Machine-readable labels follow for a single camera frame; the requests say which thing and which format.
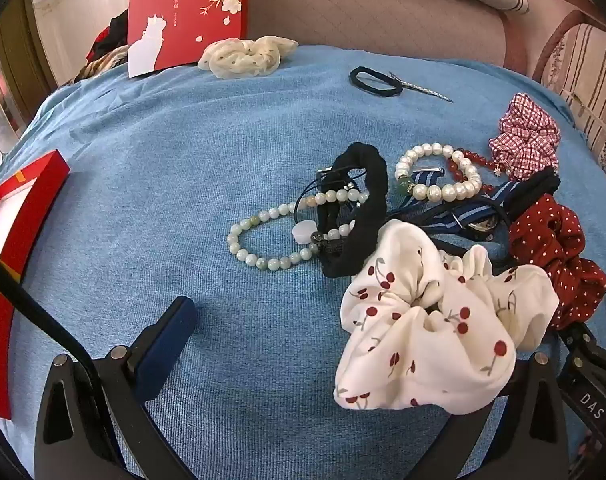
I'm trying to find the white cherry print scrunchie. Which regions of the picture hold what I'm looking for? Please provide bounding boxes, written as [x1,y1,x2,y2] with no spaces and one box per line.
[333,220,561,416]

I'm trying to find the cream dotted scrunchie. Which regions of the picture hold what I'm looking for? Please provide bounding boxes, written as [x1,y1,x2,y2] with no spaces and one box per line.
[198,36,298,80]

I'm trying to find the silver metal cabinet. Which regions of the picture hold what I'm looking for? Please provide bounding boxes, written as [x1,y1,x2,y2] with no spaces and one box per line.
[0,45,34,171]

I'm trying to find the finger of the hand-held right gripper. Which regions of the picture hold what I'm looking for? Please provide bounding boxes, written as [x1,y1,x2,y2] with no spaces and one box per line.
[553,296,606,456]

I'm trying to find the red bead bracelet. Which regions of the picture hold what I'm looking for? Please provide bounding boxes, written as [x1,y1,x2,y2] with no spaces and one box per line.
[448,147,498,196]

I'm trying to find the blue striped strap watch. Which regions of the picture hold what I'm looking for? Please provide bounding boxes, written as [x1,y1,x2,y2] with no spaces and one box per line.
[393,167,534,241]

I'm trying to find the red floral box lid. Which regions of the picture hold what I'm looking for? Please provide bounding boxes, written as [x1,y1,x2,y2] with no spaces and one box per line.
[128,0,251,79]

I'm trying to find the grey sofa cushion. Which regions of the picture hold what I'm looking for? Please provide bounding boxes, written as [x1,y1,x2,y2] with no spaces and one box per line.
[243,0,534,76]

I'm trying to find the pile of dark clothes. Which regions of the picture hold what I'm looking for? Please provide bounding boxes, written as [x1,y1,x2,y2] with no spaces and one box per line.
[75,10,131,83]

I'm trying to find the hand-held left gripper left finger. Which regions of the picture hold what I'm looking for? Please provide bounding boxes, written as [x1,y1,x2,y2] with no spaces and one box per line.
[35,296,198,480]

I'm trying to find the blue towel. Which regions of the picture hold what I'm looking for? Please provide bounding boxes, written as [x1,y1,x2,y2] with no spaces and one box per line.
[3,45,606,480]

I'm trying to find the red gingham scrunchie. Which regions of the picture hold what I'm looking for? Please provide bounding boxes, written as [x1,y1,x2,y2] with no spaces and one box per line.
[488,92,562,181]

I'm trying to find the red box tray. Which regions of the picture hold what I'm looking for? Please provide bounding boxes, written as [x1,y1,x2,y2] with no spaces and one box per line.
[0,150,71,420]

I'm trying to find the thin black hair tie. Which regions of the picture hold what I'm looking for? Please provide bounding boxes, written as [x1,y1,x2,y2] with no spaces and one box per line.
[349,66,404,97]

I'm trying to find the black hair band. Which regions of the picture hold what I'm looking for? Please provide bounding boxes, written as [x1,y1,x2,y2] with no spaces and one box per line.
[503,166,561,211]

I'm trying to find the silver hairpin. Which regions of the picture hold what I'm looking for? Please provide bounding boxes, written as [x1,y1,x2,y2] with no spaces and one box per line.
[389,71,455,104]

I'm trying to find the black thick scrunchie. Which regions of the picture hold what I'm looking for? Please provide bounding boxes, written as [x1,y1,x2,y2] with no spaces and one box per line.
[323,142,388,279]

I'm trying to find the pink striped sofa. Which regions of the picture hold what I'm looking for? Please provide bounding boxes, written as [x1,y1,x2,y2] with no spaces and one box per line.
[503,0,606,191]

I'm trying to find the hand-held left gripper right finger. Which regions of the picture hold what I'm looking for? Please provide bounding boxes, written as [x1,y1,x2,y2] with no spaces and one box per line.
[408,352,568,480]

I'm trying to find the red polka dot scrunchie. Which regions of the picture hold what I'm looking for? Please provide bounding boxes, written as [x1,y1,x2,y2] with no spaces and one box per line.
[508,195,606,331]

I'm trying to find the white pearl bracelet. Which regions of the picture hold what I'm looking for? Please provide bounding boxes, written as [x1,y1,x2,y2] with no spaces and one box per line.
[394,142,484,201]

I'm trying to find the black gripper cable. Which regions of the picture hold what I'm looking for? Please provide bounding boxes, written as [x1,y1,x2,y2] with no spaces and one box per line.
[0,242,101,376]

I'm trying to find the pale green bead bracelet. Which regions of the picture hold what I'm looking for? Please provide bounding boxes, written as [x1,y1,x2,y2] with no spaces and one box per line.
[227,189,371,272]

